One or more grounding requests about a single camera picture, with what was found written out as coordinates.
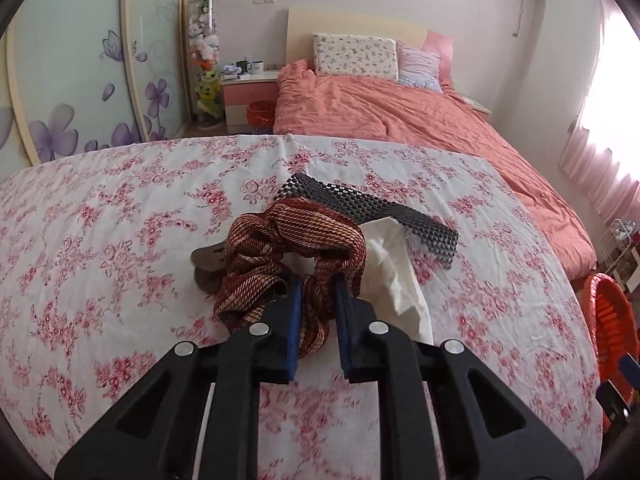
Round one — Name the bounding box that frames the red plaid scrunchie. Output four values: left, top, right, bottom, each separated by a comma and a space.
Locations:
214, 198, 367, 358

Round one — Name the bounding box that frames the brown plastic hair clip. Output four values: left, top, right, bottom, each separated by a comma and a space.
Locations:
191, 242, 227, 295

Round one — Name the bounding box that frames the black mesh non-slip mat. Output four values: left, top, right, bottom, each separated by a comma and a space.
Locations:
276, 174, 459, 269

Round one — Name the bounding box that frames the orange mesh trash bin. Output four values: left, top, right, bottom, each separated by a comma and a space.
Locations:
246, 101, 277, 133

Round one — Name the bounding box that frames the orange plastic basket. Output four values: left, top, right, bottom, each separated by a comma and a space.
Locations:
580, 273, 639, 403

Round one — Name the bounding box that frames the white crumpled tissue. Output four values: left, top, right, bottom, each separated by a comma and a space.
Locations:
284, 214, 434, 346

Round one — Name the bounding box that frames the salmon pink duvet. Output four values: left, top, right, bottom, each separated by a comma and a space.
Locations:
274, 58, 597, 280

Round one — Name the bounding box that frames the floral white bed sheet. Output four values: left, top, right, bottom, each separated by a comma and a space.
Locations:
1, 136, 603, 479

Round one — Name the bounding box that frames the pink white nightstand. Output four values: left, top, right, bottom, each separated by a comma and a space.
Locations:
221, 70, 279, 133

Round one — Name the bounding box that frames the pink curtain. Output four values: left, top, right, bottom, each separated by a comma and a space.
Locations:
559, 0, 639, 223

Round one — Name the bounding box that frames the white mug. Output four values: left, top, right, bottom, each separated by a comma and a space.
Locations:
250, 61, 265, 75

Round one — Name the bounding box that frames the dark green mug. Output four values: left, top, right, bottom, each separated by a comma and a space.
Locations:
236, 61, 250, 74

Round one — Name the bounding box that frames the pink striped pillow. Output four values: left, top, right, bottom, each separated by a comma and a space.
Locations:
398, 44, 442, 93

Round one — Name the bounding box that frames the floral print pillow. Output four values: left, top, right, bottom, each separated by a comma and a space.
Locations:
312, 34, 399, 81

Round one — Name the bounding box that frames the beige wooden headboard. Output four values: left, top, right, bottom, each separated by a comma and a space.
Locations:
285, 6, 452, 86

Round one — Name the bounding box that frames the clear tube of plush toys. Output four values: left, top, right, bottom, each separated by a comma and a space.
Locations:
186, 0, 224, 130

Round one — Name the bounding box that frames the floral sliding wardrobe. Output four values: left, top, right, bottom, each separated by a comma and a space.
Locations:
1, 0, 189, 178

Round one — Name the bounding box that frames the white wire rack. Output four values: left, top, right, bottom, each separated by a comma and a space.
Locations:
596, 218, 640, 295

